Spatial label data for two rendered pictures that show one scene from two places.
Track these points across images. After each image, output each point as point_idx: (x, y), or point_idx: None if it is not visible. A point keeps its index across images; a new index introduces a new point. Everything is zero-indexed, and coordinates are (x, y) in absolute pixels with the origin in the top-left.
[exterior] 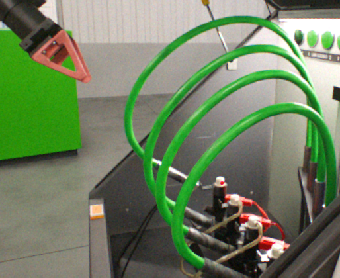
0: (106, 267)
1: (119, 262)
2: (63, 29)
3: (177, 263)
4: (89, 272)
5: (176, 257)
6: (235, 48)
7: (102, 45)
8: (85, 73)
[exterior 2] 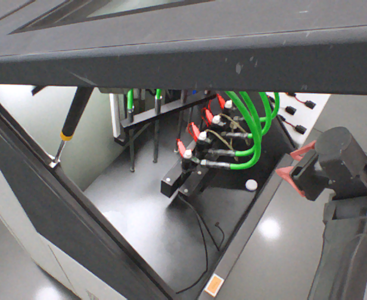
0: (246, 221)
1: (202, 275)
2: (309, 156)
3: (171, 239)
4: None
5: (167, 244)
6: (37, 153)
7: None
8: (291, 152)
